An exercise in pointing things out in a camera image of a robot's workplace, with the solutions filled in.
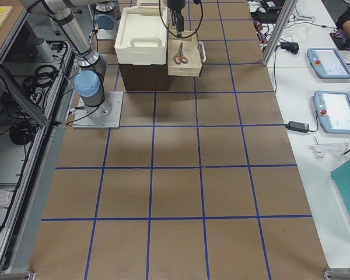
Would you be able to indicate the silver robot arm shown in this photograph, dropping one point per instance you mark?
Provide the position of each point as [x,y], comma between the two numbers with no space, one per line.
[107,15]
[89,83]

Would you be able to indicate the blue teach pendant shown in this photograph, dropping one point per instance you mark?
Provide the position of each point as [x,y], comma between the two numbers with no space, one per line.
[333,110]
[328,63]

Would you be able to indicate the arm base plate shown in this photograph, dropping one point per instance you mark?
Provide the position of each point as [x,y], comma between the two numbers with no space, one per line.
[106,116]

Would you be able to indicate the lower blue teach pendant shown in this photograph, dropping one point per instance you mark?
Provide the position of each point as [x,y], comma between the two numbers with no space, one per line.
[333,110]

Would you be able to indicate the grey orange scissors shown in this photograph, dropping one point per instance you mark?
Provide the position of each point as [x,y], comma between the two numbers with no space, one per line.
[180,58]

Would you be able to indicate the black power brick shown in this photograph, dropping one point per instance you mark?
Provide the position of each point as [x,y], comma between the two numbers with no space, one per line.
[297,126]

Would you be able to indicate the wooden drawer with white handle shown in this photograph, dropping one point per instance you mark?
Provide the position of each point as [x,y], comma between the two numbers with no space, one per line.
[193,49]

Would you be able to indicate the clear acrylic part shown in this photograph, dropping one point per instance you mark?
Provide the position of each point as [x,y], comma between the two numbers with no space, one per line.
[339,150]

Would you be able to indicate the upper blue teach pendant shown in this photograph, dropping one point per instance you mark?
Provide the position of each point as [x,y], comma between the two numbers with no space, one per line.
[328,63]

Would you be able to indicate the dark wooden drawer cabinet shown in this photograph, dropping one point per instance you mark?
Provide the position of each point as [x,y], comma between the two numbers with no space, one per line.
[145,77]

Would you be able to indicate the cream plastic storage box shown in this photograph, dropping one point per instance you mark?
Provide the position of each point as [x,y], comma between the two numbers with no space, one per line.
[142,36]

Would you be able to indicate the aluminium frame post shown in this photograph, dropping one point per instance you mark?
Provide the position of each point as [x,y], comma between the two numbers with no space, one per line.
[282,21]

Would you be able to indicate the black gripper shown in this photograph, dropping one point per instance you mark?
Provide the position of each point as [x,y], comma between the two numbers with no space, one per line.
[175,4]

